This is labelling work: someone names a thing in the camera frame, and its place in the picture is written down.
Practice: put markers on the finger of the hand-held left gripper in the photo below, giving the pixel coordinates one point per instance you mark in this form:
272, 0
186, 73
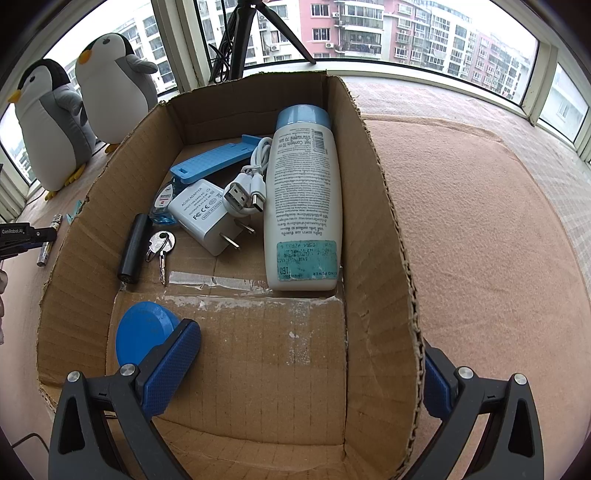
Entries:
27, 236

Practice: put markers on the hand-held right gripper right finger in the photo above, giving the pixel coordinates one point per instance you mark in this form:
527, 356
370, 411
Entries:
436, 383

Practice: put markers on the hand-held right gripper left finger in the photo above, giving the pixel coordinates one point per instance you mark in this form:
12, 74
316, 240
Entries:
173, 364

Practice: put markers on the patterned lighter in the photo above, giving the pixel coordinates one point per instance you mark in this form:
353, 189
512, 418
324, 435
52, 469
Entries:
46, 251

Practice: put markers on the blue round tin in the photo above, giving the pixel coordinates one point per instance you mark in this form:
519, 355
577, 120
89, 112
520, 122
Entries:
141, 330

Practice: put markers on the black cylinder tube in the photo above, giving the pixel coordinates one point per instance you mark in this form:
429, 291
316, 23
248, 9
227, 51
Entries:
134, 251

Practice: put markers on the brown cardboard box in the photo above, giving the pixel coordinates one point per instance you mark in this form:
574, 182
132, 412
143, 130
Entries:
378, 277

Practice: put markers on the silver keys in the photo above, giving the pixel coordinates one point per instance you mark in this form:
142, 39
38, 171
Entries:
159, 242

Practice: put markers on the white power adapter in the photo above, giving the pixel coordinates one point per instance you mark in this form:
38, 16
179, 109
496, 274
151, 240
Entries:
203, 217

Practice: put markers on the blue handheld fan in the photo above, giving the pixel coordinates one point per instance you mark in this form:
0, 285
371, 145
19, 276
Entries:
207, 161

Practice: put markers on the white lotion bottle blue cap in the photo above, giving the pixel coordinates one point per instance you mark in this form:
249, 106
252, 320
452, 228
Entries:
302, 198

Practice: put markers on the teal plastic clip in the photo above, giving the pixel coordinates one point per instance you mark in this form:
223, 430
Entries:
76, 210

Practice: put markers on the large penguin plush toy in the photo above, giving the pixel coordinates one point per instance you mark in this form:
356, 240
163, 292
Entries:
48, 134

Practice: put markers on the small penguin plush toy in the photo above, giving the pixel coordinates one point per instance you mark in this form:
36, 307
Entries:
115, 92

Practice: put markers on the pink checked cloth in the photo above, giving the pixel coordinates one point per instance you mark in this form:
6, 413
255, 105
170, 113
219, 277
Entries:
438, 101

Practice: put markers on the black tripod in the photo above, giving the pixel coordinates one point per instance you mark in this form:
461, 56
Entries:
242, 32

